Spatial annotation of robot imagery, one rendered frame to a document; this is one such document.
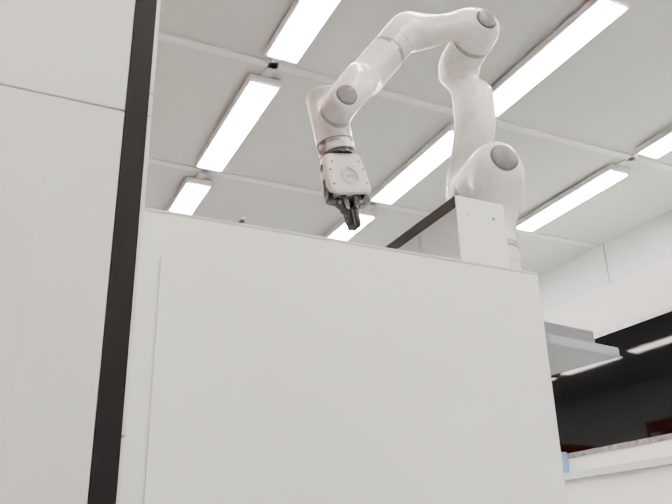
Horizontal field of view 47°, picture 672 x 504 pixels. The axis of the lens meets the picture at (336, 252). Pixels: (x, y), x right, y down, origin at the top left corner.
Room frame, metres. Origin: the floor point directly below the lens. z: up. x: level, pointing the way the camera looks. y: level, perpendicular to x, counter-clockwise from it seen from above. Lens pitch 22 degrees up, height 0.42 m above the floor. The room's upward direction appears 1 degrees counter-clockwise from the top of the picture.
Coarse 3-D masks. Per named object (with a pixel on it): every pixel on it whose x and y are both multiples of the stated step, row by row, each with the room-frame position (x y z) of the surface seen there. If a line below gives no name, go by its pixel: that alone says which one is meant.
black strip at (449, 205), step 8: (448, 200) 1.11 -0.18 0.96; (440, 208) 1.13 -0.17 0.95; (448, 208) 1.11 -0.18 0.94; (432, 216) 1.15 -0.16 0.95; (440, 216) 1.13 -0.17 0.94; (416, 224) 1.20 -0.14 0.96; (424, 224) 1.17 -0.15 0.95; (408, 232) 1.22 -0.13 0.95; (416, 232) 1.20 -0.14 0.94; (400, 240) 1.25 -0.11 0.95; (408, 240) 1.22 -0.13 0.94
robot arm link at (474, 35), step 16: (400, 16) 1.52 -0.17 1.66; (416, 16) 1.52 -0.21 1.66; (432, 16) 1.53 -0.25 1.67; (448, 16) 1.51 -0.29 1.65; (464, 16) 1.49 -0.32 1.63; (480, 16) 1.48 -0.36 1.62; (384, 32) 1.51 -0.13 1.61; (400, 32) 1.51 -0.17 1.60; (416, 32) 1.53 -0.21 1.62; (432, 32) 1.53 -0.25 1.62; (448, 32) 1.51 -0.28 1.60; (464, 32) 1.50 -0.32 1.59; (480, 32) 1.49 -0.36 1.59; (496, 32) 1.51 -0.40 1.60; (416, 48) 1.56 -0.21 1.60; (464, 48) 1.55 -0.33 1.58; (480, 48) 1.53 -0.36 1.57
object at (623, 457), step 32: (608, 288) 4.50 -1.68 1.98; (640, 288) 4.28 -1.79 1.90; (576, 320) 4.78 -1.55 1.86; (608, 320) 4.54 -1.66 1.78; (640, 320) 4.31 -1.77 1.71; (640, 352) 4.35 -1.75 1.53; (576, 384) 4.85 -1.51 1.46; (608, 384) 4.61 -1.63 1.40; (640, 384) 4.39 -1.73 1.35; (576, 416) 4.89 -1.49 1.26; (608, 416) 4.65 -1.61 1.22; (640, 416) 4.43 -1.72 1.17; (576, 448) 4.92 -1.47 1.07; (608, 448) 4.68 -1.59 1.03; (640, 448) 4.47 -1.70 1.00; (576, 480) 4.65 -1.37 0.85; (608, 480) 4.42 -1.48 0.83; (640, 480) 4.22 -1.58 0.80
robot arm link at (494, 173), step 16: (496, 144) 1.47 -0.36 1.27; (480, 160) 1.47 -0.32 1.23; (496, 160) 1.46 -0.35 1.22; (512, 160) 1.47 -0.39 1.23; (464, 176) 1.53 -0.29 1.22; (480, 176) 1.48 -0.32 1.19; (496, 176) 1.47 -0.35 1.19; (512, 176) 1.48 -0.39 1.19; (464, 192) 1.56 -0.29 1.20; (480, 192) 1.49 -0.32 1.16; (496, 192) 1.49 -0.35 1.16; (512, 192) 1.50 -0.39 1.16; (512, 208) 1.52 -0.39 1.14; (512, 224) 1.54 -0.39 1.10; (512, 240) 1.53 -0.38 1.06
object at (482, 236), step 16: (464, 208) 1.10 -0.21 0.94; (480, 208) 1.11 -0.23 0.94; (496, 208) 1.13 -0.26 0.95; (464, 224) 1.10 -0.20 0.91; (480, 224) 1.11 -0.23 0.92; (496, 224) 1.12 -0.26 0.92; (464, 240) 1.10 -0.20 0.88; (480, 240) 1.11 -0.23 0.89; (496, 240) 1.12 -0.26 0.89; (464, 256) 1.10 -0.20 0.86; (480, 256) 1.11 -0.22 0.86; (496, 256) 1.12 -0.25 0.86
